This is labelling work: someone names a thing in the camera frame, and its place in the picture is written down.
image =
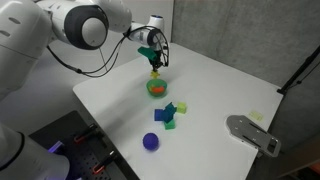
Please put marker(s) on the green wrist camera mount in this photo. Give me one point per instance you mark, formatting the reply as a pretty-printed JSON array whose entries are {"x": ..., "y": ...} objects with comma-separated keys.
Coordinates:
[{"x": 146, "y": 52}]

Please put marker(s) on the teal block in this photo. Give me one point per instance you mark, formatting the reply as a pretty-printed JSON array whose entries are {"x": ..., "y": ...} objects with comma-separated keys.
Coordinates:
[{"x": 169, "y": 111}]

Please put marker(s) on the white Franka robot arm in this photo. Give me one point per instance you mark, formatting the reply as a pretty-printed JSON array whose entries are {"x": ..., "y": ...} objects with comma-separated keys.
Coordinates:
[{"x": 26, "y": 33}]

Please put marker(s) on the small yellow-green flat piece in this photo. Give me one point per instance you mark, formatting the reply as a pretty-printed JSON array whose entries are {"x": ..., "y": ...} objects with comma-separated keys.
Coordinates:
[{"x": 256, "y": 116}]

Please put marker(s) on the grey metal mounting plate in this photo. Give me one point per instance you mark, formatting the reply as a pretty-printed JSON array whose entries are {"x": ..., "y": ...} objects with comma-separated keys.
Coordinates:
[{"x": 246, "y": 131}]

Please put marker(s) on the black perforated board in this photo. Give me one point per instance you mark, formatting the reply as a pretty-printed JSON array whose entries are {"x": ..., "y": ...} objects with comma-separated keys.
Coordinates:
[{"x": 80, "y": 156}]

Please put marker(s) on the black tripod pole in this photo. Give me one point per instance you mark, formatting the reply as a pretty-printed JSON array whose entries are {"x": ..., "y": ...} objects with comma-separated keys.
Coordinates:
[{"x": 300, "y": 70}]

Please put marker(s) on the red and black clamp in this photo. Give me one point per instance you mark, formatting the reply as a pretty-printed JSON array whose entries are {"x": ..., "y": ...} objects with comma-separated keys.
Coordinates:
[
  {"x": 104, "y": 162},
  {"x": 85, "y": 133}
]

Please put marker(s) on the purple ball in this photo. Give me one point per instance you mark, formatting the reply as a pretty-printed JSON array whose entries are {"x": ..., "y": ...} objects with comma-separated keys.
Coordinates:
[{"x": 150, "y": 141}]

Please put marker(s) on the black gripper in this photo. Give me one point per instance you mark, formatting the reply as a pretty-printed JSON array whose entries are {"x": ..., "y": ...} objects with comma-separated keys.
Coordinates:
[{"x": 161, "y": 53}]

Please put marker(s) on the orange toy piece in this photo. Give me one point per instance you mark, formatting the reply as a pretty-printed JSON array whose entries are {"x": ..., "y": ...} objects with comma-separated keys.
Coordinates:
[{"x": 157, "y": 89}]

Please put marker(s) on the green cube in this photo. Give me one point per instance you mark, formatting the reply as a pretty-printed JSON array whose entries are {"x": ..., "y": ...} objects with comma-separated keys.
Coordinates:
[{"x": 170, "y": 125}]

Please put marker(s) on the yellow-green cube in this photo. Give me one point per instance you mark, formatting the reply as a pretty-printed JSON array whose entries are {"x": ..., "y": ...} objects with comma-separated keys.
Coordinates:
[{"x": 181, "y": 108}]

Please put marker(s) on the green plastic bowl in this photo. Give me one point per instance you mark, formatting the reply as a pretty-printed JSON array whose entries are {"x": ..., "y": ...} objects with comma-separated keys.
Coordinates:
[{"x": 156, "y": 93}]

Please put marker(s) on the blue cube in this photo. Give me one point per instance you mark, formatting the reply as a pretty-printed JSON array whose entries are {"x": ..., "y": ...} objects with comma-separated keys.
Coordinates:
[{"x": 158, "y": 115}]

